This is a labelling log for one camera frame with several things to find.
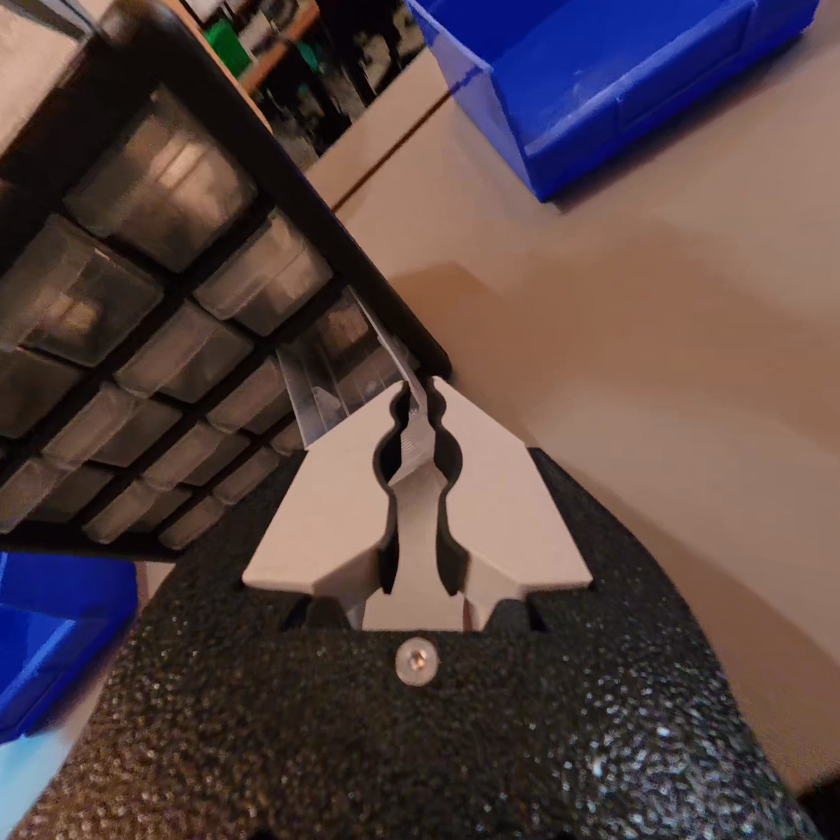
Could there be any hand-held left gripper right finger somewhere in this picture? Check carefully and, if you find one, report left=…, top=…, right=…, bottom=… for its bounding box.
left=425, top=376, right=594, bottom=632

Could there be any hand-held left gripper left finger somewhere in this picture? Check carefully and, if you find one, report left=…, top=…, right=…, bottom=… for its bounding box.
left=241, top=379, right=411, bottom=631

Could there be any clear plastic drawer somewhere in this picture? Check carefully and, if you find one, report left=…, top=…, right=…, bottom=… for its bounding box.
left=276, top=287, right=437, bottom=490

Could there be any blue plastic storage bin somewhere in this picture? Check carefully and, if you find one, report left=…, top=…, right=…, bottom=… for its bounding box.
left=403, top=0, right=821, bottom=203
left=0, top=551, right=140, bottom=746

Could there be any black drawer organizer cabinet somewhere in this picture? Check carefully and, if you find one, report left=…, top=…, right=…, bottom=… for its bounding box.
left=0, top=0, right=454, bottom=562

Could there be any array of translucent drawers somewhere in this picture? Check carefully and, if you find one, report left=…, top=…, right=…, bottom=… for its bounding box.
left=0, top=88, right=408, bottom=552

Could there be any green box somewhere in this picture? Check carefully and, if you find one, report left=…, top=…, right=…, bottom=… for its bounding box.
left=202, top=18, right=256, bottom=80

